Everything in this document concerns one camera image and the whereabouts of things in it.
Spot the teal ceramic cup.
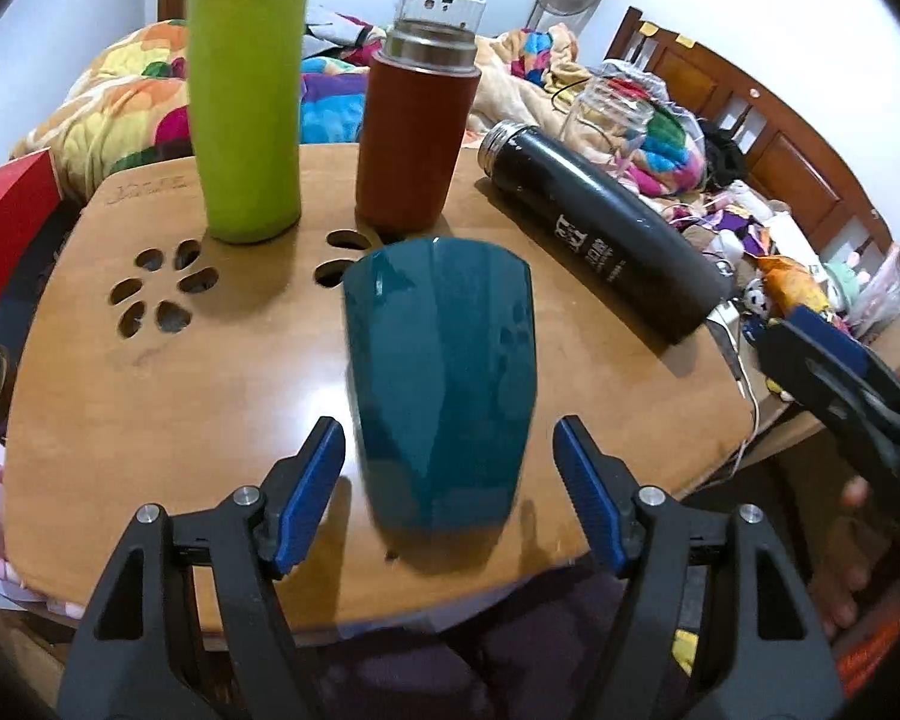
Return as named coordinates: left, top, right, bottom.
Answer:
left=343, top=238, right=538, bottom=533

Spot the right hand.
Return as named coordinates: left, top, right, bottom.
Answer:
left=808, top=476, right=888, bottom=639

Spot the orange snack bag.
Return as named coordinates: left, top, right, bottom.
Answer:
left=758, top=255, right=831, bottom=317

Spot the wooden bed headboard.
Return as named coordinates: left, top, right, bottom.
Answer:
left=606, top=7, right=891, bottom=255

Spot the black clothing pile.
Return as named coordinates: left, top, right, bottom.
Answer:
left=699, top=119, right=749, bottom=192

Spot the black thermos bottle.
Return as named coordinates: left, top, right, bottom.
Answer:
left=478, top=121, right=731, bottom=344

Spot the clear glass jar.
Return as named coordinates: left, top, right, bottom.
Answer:
left=559, top=75, right=655, bottom=179

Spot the red box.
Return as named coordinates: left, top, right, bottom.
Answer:
left=0, top=149, right=61, bottom=294

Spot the colourful patchwork blanket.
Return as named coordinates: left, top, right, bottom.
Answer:
left=11, top=20, right=707, bottom=202

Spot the red thermos bottle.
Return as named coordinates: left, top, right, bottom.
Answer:
left=356, top=18, right=481, bottom=236

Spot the white suitcase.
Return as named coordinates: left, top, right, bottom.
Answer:
left=395, top=0, right=486, bottom=34

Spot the green glass bottle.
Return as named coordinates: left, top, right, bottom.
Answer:
left=185, top=0, right=307, bottom=244

